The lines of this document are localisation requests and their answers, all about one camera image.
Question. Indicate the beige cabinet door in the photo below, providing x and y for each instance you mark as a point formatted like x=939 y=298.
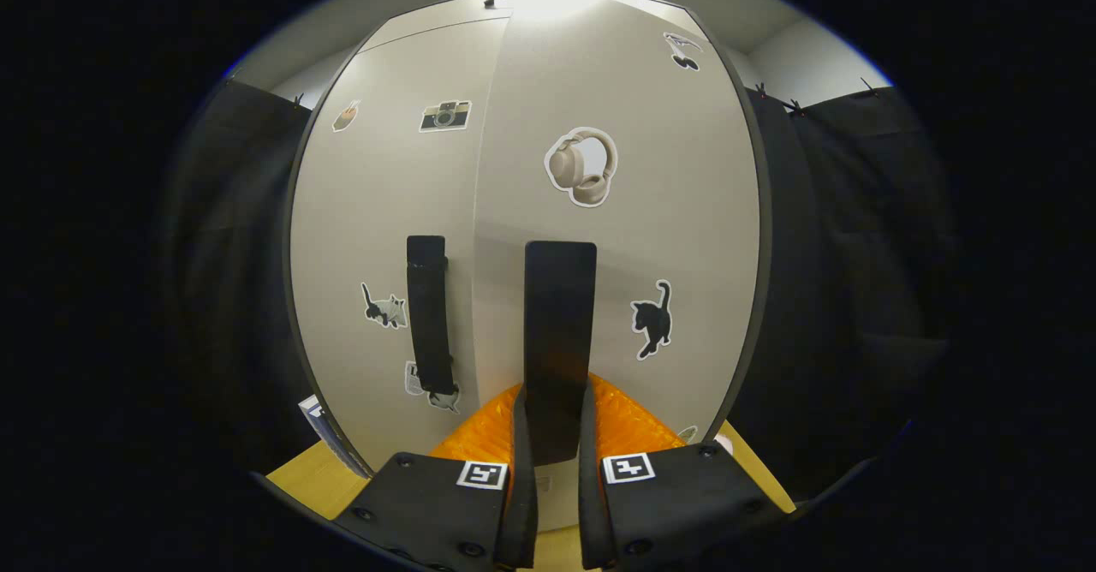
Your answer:
x=676 y=212
x=385 y=204

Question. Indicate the black backdrop cloth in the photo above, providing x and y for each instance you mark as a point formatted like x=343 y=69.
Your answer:
x=856 y=255

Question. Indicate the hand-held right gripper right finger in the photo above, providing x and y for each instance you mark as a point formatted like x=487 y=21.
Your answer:
x=591 y=512

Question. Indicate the small white pink object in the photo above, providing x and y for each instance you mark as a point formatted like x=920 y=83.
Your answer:
x=724 y=443

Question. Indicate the white and blue boxes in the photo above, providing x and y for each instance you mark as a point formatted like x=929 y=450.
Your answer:
x=321 y=422

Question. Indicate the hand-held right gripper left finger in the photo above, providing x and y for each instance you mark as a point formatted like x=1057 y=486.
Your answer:
x=524 y=512

